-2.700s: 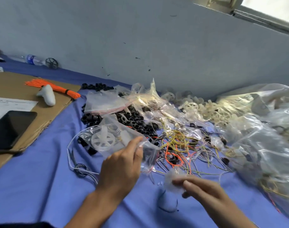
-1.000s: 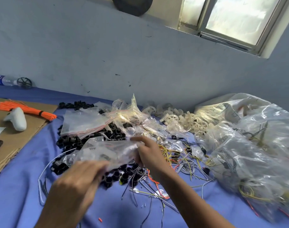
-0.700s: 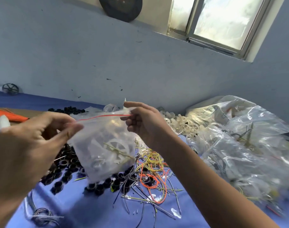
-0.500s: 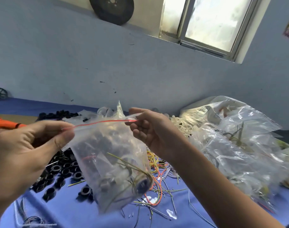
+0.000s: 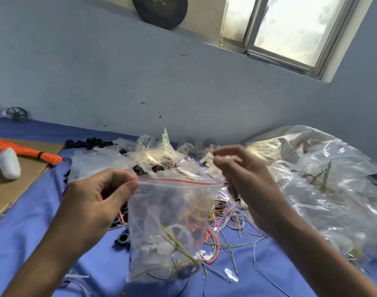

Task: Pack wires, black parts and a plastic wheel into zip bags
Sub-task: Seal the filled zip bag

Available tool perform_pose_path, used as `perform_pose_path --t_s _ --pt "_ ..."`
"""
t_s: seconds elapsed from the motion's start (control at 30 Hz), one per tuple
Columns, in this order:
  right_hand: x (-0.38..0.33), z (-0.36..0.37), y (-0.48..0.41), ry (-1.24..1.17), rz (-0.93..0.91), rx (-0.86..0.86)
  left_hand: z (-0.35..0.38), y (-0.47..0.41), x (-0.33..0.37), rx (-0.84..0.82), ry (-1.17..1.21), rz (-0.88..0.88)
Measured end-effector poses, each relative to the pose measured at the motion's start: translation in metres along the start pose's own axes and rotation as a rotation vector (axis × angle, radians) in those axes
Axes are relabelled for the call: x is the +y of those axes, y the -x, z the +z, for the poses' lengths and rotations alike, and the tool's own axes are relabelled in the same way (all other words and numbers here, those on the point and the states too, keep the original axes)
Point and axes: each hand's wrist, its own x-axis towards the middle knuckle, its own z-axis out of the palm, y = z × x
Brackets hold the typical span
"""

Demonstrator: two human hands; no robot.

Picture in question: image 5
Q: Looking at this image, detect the person's left hand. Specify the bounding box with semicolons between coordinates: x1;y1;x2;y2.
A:
60;168;140;259

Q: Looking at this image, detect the person's right hand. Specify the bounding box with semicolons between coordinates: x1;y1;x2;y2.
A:
211;143;290;237

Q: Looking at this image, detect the stack of plastic bags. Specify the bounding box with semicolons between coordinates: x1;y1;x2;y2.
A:
67;148;138;184

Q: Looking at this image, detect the pile of grey white wires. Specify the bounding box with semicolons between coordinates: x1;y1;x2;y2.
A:
218;200;268;271

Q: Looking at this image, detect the pile of white plastic wheels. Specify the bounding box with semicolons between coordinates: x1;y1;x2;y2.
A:
175;138;221;169

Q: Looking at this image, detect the pile of black plastic rings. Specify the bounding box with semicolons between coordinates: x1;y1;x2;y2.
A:
63;137;131;249

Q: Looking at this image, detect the pile of large plastic bags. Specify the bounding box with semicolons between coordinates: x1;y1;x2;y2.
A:
243;124;377;265

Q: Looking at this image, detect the grey wire bundle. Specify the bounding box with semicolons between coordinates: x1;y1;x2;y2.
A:
60;271;91;297

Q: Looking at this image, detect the orange wire loop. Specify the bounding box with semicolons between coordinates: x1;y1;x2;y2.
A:
184;206;222;265

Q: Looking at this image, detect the clear zip plastic bag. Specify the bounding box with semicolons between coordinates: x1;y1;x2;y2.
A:
125;175;228;285

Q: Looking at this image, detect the heap of plastic bags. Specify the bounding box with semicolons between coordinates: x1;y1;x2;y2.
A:
128;127;215;178

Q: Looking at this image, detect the long yellow green wire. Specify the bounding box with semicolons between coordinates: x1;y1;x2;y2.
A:
252;237;296;297

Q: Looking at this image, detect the person's right forearm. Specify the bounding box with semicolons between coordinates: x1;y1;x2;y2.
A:
264;212;377;297

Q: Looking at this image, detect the brown cardboard sheet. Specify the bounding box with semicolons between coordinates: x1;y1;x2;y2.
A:
0;139;65;228

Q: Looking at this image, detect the orange tie bundle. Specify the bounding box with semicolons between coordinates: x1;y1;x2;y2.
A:
0;137;65;166

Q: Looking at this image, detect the white handheld device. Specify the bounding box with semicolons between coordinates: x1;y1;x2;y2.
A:
0;146;22;181

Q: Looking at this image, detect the black round wheel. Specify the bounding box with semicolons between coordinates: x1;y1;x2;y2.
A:
5;106;30;123

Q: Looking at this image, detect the black round object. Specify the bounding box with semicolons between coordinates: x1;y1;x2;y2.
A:
130;0;190;31

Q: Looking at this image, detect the window frame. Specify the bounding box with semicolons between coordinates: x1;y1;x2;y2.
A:
218;0;376;84

